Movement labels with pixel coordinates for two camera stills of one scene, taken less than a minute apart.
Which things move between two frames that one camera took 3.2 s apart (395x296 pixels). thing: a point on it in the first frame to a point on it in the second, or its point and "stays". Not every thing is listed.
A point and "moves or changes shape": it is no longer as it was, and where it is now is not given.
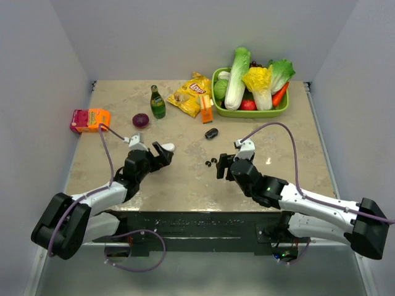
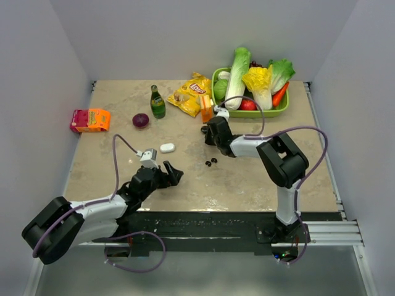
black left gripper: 162,160 to 166,179
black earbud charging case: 210,134 moves or changes shape
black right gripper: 221,166 to 208,140
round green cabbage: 220,88 stays
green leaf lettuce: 282,71 stays
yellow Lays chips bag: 187,96 stays
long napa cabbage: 234,97 stays
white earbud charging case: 170,147 stays
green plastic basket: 278,111 stays
